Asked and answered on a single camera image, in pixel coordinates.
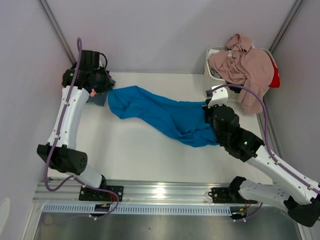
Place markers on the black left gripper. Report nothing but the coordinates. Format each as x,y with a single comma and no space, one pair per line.
108,83

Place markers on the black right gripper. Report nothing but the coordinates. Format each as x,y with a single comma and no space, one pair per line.
207,111

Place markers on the blue t shirt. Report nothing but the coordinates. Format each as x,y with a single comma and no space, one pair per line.
183,121

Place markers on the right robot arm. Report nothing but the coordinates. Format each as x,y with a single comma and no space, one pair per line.
295,193

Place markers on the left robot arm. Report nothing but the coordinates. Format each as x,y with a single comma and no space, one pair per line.
60,151

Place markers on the salmon pink folded shirt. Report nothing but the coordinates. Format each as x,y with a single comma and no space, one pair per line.
93,93

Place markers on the grey blue folded shirt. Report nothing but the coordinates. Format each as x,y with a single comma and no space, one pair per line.
101,98

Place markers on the grey garment in basket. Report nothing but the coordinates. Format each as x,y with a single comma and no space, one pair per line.
215,74

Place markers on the dusty pink shirt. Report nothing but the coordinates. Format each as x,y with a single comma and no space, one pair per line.
242,64

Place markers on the red shirt in basket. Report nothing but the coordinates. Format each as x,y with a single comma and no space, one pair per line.
276,82

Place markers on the left corner metal profile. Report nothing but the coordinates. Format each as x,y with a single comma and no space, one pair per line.
52,20

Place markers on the corner metal profile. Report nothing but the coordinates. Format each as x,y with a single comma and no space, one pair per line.
52,20
293,13

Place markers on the right corner metal profile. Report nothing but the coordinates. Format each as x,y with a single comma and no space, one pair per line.
293,13

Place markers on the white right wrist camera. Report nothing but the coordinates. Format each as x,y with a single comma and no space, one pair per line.
217,95

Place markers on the aluminium mounting rail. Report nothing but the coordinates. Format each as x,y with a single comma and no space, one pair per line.
136,192

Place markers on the white slotted cable duct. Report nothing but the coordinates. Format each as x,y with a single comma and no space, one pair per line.
138,209

